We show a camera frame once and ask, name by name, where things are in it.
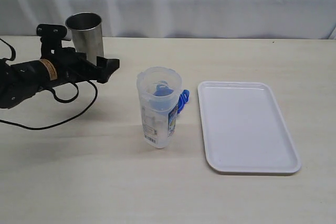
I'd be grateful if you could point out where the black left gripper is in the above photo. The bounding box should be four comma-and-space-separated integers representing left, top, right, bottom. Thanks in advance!
52, 47, 120, 83

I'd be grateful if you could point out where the stainless steel cup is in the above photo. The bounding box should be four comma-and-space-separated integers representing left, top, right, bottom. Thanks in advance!
65, 12, 104, 65

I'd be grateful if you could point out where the clear plastic container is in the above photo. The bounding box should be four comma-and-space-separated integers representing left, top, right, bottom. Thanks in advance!
136, 67, 182, 149

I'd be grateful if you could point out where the blue plastic lid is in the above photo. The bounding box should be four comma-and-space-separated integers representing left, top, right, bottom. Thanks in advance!
150, 81, 190, 114

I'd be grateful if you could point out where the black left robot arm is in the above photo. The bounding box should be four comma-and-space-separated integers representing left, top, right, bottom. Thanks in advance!
1, 47, 120, 109

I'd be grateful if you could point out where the white rectangular tray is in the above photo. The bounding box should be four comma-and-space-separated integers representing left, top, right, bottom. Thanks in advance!
197, 81, 301, 175

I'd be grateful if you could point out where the white backdrop curtain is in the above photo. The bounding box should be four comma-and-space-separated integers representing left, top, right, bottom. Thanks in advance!
1, 0, 335, 39

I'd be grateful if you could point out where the black cable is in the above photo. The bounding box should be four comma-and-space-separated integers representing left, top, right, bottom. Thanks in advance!
0, 37, 99, 131

